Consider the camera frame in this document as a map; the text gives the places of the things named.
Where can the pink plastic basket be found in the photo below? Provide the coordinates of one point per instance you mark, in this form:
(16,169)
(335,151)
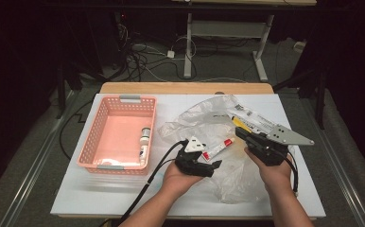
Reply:
(117,132)

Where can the white power adapter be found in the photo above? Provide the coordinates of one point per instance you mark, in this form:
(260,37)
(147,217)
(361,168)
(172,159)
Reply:
(170,54)

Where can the person's right hand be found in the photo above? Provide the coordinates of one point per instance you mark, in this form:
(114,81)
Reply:
(273,176)

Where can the aluminium rail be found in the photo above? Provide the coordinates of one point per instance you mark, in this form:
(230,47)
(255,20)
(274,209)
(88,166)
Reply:
(344,186)
(35,170)

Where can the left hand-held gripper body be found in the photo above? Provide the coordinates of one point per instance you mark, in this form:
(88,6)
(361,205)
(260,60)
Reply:
(190,165)

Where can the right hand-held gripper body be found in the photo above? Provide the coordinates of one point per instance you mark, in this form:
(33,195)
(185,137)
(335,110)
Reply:
(267,148)

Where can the person's left hand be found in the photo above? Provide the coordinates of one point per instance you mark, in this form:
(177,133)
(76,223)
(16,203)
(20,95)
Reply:
(177,181)

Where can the clear plastic bag yellow smiley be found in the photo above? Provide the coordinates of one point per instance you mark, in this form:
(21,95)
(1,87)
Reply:
(202,126)

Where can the black stand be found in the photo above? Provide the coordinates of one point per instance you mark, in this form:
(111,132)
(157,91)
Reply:
(60,94)
(321,104)

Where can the white board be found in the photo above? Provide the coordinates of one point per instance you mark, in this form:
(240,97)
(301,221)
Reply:
(73,195)

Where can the white metal desk frame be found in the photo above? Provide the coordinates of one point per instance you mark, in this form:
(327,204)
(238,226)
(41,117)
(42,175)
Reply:
(224,29)

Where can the red and white tube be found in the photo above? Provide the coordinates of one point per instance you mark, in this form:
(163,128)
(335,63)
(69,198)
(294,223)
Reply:
(218,148)

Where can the small white labelled bottle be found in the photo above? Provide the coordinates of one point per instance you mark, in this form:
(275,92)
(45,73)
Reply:
(144,143)

